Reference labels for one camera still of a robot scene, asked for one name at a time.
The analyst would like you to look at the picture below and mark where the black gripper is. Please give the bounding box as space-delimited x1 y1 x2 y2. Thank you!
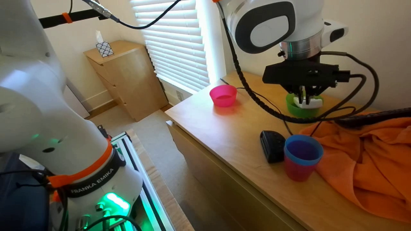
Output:
262 59 352 106

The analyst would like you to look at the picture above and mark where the blue and red cup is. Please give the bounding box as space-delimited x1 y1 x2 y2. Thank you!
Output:
283 133 325 182

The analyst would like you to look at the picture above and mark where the green bowl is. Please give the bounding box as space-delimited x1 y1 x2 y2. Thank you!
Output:
285 92 323 120

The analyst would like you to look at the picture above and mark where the black computer mouse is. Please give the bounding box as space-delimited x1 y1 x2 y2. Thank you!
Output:
260 129 288 164

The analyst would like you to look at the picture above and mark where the pink bowl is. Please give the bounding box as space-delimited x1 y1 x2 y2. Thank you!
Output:
208 83 239 108

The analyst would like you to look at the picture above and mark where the orange cloth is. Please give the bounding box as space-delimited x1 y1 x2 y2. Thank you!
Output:
300 114 411 226

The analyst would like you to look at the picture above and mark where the wooden dresser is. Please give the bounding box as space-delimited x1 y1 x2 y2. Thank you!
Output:
165 69 411 231

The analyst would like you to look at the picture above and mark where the white window blind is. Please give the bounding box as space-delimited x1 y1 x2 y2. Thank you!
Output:
130 0 211 95

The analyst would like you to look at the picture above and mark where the small wooden cabinet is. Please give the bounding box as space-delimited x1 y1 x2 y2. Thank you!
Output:
83 38 171 122

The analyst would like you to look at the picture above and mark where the patterned tissue box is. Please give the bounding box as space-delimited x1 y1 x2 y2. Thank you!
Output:
94 29 116 59

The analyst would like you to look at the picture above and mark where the black pole with orange tape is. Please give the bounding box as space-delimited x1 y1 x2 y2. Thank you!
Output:
38 0 117 31

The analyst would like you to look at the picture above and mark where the thin black mouse cable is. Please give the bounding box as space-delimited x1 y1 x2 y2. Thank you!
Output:
220 77 297 136

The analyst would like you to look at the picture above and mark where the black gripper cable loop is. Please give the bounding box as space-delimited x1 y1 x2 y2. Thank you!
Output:
319 50 382 118

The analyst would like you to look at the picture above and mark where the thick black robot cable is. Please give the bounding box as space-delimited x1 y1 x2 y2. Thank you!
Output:
212 0 411 129

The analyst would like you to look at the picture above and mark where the white window frame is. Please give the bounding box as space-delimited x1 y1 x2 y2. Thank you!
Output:
196 0 229 87

